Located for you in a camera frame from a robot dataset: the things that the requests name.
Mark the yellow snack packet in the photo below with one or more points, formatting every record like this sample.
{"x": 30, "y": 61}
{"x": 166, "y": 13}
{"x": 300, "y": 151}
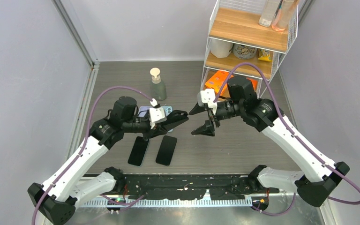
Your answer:
{"x": 264, "y": 55}

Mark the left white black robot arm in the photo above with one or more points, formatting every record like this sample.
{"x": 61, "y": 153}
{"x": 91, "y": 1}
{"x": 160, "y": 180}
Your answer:
{"x": 58, "y": 197}

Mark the pink tinted glass bottle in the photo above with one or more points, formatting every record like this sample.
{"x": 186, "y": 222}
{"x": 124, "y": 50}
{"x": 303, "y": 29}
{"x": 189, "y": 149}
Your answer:
{"x": 284, "y": 15}

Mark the printed ceramic mug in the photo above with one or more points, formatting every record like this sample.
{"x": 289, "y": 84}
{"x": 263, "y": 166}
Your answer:
{"x": 244, "y": 52}

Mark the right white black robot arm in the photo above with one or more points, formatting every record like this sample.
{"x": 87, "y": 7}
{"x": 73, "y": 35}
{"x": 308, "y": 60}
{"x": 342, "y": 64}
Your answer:
{"x": 313, "y": 183}

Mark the white cup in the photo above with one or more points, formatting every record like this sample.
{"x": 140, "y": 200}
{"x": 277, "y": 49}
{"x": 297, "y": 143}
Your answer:
{"x": 220, "y": 49}

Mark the green soap pump bottle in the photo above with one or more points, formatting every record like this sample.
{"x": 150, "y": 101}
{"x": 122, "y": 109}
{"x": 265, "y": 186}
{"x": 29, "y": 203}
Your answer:
{"x": 157, "y": 86}

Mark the bare black phone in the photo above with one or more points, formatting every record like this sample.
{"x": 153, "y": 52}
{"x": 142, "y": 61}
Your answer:
{"x": 138, "y": 151}
{"x": 166, "y": 150}

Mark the clear glass bottle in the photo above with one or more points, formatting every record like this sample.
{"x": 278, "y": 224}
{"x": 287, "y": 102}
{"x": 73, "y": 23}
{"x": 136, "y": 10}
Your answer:
{"x": 269, "y": 11}

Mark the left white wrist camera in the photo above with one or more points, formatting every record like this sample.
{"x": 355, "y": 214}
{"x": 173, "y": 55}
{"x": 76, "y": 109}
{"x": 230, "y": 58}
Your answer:
{"x": 156, "y": 113}

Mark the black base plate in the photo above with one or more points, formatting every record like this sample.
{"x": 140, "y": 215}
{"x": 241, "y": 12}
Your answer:
{"x": 189, "y": 186}

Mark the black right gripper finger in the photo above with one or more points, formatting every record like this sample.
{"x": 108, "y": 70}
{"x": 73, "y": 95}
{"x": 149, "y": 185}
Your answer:
{"x": 197, "y": 109}
{"x": 206, "y": 129}

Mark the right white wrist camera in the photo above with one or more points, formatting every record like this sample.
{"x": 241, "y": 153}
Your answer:
{"x": 207, "y": 98}

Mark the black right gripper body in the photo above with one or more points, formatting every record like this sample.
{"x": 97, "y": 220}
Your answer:
{"x": 221, "y": 113}

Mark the orange yellow sponge box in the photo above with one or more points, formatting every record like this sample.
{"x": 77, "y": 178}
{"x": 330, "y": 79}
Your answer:
{"x": 215, "y": 79}

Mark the orange razor box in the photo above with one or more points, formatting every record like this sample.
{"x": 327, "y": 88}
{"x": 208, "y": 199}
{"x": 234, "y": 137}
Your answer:
{"x": 254, "y": 83}

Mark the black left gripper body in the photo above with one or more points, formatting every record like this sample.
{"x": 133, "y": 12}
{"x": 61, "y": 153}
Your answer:
{"x": 150, "y": 131}

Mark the white wire wooden shelf rack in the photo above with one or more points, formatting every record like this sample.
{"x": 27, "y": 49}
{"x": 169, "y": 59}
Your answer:
{"x": 236, "y": 21}

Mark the aluminium frame rail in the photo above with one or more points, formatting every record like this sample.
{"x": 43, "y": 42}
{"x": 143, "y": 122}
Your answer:
{"x": 75, "y": 27}

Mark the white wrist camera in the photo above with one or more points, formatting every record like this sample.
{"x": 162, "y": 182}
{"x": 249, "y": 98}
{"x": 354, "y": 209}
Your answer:
{"x": 207, "y": 98}
{"x": 156, "y": 113}

